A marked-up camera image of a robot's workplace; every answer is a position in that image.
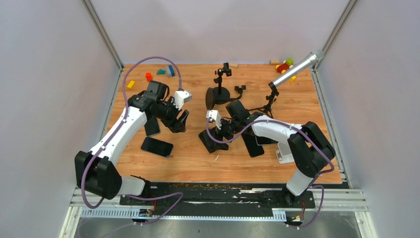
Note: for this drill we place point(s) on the silver microphone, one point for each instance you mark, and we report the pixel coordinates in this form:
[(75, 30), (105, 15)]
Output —
[(311, 59)]

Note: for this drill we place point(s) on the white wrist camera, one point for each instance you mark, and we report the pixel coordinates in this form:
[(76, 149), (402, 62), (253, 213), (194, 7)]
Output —
[(181, 97), (213, 116)]

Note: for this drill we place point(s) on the black round-base clamp stand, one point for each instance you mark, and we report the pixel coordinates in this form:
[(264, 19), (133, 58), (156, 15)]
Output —
[(220, 95)]

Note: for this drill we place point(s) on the red block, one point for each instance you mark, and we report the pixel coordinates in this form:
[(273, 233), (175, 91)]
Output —
[(148, 76)]

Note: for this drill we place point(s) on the red toy car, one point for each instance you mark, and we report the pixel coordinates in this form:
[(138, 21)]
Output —
[(286, 65)]

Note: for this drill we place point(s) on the black phone dark frame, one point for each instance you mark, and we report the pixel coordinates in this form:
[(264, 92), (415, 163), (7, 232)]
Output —
[(253, 148)]

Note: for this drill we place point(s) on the blue white block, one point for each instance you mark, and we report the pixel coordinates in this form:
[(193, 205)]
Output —
[(169, 71)]

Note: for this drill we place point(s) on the silver aluminium phone stand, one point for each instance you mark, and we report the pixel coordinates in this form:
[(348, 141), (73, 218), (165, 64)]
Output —
[(284, 154)]

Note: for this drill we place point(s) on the yellow block left side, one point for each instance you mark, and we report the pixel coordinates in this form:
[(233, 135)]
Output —
[(131, 84)]

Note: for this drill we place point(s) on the black phone silver frame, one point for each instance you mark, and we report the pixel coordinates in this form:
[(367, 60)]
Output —
[(263, 141)]

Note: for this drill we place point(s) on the beige wooden block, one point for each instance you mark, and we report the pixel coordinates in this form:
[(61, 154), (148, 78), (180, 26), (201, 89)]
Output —
[(233, 65)]

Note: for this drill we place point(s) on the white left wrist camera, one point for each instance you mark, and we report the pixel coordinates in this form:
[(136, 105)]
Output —
[(181, 97)]

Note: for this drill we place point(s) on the teal phone black screen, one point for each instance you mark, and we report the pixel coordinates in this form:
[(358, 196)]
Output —
[(152, 127)]

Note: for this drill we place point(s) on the black mini tripod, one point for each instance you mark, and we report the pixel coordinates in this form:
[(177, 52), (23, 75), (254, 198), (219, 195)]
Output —
[(267, 108)]

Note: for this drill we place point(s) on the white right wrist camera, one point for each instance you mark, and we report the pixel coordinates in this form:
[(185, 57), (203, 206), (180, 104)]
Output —
[(213, 116)]

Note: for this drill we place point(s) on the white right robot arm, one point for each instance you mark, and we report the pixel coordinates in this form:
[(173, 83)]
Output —
[(303, 144)]

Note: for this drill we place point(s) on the blue phone black screen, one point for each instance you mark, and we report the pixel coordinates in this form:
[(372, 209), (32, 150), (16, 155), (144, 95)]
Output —
[(157, 147)]

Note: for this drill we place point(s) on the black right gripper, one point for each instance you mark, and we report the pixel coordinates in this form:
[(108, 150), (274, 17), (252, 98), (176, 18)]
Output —
[(222, 131)]

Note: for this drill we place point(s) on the teal block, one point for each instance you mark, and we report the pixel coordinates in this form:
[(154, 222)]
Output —
[(161, 72)]

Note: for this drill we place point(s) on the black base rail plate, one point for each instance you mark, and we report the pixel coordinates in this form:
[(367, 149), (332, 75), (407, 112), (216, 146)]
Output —
[(273, 195)]

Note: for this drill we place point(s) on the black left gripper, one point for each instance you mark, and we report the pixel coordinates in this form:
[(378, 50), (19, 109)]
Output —
[(176, 126)]

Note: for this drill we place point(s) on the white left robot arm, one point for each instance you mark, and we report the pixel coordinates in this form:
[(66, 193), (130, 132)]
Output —
[(95, 169)]

